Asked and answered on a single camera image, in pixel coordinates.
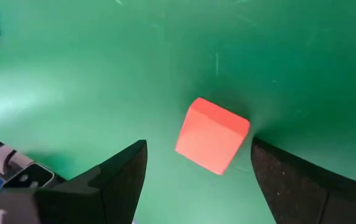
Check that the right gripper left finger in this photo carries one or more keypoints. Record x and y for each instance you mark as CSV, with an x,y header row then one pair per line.
x,y
109,189

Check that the red cube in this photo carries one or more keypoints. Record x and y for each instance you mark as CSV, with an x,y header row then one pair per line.
x,y
210,138

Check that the silver-rimmed black camera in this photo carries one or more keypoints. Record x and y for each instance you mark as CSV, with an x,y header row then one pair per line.
x,y
30,175

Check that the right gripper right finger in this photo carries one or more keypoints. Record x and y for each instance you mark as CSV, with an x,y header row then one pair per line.
x,y
305,193

